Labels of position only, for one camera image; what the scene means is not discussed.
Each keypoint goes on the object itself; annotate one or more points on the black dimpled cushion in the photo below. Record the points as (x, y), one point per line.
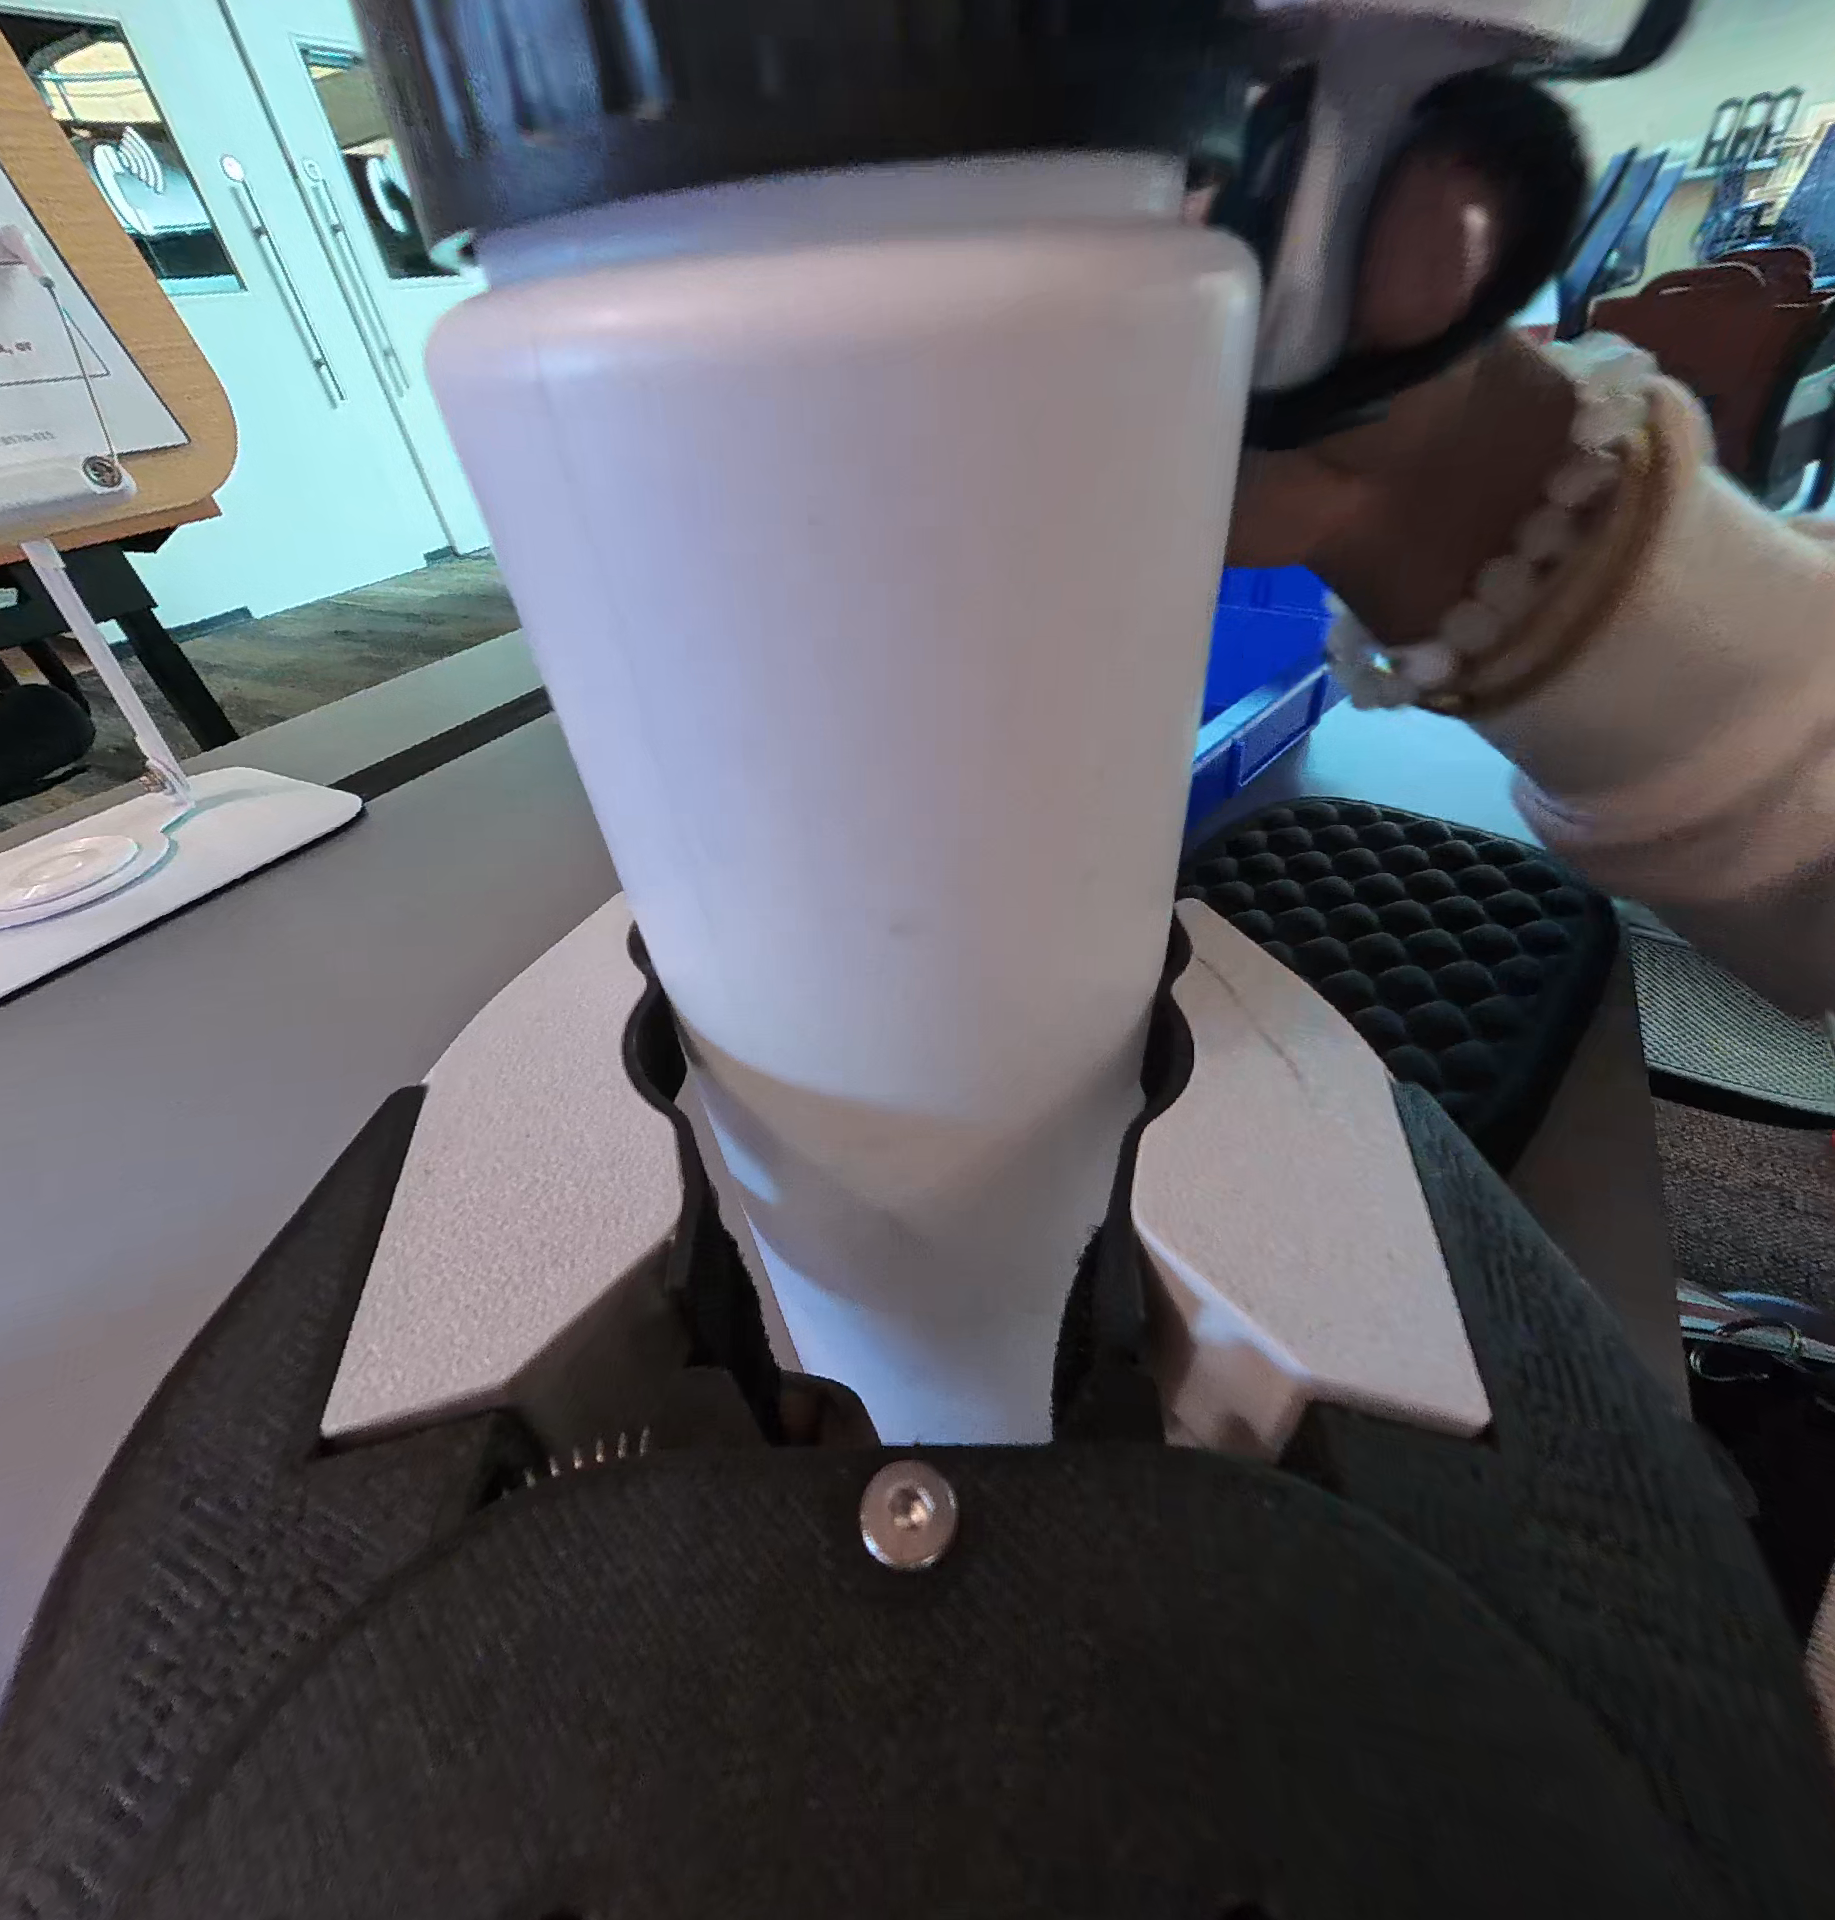
(1413, 930)

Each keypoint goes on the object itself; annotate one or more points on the wooden sign board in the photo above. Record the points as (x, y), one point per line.
(153, 301)

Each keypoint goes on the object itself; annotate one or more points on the black bottle lid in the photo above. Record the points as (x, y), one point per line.
(709, 105)

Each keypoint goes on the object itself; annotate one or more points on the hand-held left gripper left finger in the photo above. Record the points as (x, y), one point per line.
(527, 1200)

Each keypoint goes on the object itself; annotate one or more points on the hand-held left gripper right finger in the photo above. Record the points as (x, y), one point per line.
(1293, 1200)

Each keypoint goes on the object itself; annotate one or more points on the white plastic bottle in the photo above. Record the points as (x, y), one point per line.
(859, 675)

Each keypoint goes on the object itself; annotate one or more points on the person's left hand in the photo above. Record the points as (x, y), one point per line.
(828, 1417)

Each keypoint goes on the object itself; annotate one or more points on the person's right hand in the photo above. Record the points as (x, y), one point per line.
(1428, 480)

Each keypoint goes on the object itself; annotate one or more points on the blue plastic bin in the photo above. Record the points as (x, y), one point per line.
(1263, 675)

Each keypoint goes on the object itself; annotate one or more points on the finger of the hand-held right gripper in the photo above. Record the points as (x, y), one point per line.
(1456, 27)

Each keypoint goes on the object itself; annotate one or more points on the white door with window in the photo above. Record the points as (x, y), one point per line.
(362, 375)
(257, 451)

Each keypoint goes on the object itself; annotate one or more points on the row of black office chairs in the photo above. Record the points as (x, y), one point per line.
(1607, 240)

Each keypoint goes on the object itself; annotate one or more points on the person's right forearm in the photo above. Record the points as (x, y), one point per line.
(1712, 690)

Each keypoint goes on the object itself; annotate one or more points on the brown office chair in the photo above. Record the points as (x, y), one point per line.
(1697, 346)

